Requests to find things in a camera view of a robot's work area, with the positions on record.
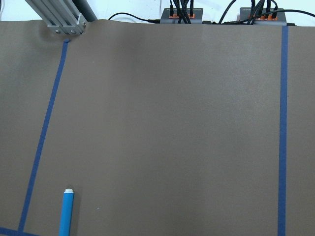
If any orange USB hub near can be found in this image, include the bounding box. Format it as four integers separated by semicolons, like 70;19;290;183
159;7;204;25

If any aluminium frame post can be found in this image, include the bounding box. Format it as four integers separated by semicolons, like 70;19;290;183
26;0;86;35

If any brown paper table mat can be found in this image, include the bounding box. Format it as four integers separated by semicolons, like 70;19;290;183
0;20;315;236

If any blue marker pen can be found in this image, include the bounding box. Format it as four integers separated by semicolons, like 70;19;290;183
59;188;74;236

